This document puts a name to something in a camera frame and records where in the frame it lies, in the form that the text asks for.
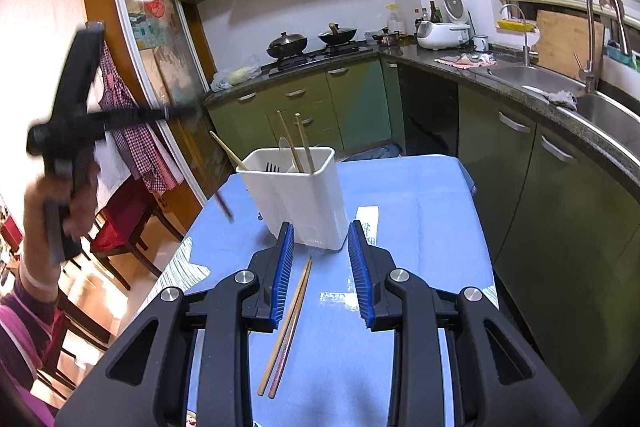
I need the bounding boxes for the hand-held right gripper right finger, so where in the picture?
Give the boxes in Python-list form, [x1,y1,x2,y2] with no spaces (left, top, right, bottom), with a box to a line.
[347,219,583,427]

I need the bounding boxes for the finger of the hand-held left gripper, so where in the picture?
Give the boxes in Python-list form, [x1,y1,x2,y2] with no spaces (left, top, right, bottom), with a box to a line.
[97,104,203,130]

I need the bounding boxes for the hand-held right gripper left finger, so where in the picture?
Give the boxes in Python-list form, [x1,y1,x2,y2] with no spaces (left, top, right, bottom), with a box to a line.
[54,221,297,427]

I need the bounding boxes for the white plastic utensil holder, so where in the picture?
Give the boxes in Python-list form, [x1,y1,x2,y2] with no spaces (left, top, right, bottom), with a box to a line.
[236,147,347,252]

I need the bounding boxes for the brown wooden chopstick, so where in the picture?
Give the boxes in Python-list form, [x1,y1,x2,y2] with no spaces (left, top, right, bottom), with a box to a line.
[214,189,236,224]
[267,259,313,399]

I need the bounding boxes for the light wooden chopstick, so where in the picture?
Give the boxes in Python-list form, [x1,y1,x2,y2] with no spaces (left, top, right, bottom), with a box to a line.
[209,130,250,172]
[295,113,316,174]
[276,110,304,174]
[257,255,313,397]

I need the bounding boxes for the clear plastic spoon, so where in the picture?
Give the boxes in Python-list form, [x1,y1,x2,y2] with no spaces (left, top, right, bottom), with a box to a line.
[278,136,297,174]

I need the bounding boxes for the person's left forearm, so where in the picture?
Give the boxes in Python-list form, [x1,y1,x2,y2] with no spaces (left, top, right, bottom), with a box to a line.
[0,227,68,418]

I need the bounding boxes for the person's left hand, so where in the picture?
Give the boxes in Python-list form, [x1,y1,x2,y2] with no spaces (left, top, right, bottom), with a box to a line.
[25,159,101,258]

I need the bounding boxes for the red checkered apron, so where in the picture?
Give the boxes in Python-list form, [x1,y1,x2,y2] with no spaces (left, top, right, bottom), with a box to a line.
[95,39,183,195]

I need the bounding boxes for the white dotted curtain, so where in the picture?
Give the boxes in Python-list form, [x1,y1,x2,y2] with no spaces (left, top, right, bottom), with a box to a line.
[0,0,136,228]

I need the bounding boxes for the printed sliding door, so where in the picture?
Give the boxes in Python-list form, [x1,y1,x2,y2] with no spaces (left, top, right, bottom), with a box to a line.
[106,0,236,202]

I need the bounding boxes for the blue printed tablecloth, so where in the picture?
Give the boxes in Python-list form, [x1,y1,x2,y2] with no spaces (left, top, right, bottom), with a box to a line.
[115,154,498,427]

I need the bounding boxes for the clear plastic bag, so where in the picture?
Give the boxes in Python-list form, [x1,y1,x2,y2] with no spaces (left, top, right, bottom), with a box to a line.
[210,54,262,92]

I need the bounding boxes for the wooden chair red cushion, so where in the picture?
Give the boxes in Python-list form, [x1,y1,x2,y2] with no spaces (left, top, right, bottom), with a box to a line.
[90,177,186,293]

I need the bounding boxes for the black wok with lid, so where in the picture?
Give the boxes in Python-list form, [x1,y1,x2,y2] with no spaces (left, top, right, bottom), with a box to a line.
[265,32,308,59]
[317,23,360,48]

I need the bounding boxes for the black built-in appliance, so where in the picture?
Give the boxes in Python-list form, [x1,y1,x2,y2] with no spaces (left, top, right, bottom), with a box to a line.
[397,63,460,158]

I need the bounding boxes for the green base cabinets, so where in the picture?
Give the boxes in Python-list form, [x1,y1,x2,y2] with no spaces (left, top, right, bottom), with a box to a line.
[202,57,640,423]

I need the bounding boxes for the black gas stove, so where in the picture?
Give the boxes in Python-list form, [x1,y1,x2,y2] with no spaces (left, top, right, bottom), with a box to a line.
[262,42,375,75]

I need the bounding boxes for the dark granite countertop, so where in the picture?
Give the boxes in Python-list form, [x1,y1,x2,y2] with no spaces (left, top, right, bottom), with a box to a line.
[202,42,640,188]

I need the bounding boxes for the pink cloth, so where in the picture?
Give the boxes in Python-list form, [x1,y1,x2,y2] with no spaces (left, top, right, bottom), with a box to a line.
[434,52,498,68]

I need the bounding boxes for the white rice cooker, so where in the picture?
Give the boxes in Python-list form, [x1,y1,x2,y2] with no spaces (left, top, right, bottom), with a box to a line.
[416,0,473,51]

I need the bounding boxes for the yellow oil bottle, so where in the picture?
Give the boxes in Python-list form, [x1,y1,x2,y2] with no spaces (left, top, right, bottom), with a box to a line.
[387,4,405,38]

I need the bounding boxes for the grey dish rag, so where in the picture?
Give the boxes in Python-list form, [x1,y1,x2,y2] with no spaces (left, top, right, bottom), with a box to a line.
[542,89,578,110]

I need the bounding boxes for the small steel faucet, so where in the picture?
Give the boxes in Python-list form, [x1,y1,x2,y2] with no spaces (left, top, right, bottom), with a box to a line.
[500,4,532,66]

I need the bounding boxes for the steel double sink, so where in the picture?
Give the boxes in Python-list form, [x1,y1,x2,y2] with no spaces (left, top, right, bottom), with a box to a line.
[482,64,640,148]

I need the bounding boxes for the wooden cutting board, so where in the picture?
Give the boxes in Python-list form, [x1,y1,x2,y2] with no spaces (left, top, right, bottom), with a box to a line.
[535,9,606,80]

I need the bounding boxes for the tall steel faucet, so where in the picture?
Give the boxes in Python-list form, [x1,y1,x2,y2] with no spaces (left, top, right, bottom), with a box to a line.
[572,0,633,95]

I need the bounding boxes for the teal container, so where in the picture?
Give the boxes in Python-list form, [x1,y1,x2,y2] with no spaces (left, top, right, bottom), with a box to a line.
[605,42,638,68]

